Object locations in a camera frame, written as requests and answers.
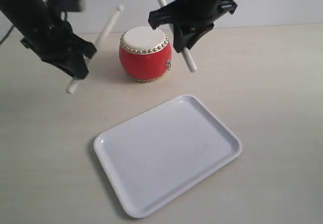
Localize small red drum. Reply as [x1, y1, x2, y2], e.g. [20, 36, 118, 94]
[119, 26, 172, 82]

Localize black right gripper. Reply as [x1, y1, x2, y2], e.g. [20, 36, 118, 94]
[148, 0, 238, 53]

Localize wooden drumstick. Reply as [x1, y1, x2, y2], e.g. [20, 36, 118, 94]
[66, 4, 124, 94]
[149, 0, 198, 74]

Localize white rectangular plastic tray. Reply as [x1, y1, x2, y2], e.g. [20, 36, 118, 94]
[93, 94, 242, 218]

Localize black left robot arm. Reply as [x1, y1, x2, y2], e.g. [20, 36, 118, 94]
[1, 0, 97, 80]

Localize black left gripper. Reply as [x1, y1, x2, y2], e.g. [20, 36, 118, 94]
[20, 14, 97, 80]

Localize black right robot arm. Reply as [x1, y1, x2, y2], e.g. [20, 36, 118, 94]
[148, 0, 238, 53]

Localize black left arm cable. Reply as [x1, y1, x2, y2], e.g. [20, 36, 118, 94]
[0, 26, 15, 45]

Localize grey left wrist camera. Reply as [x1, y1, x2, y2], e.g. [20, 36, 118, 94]
[50, 0, 86, 13]

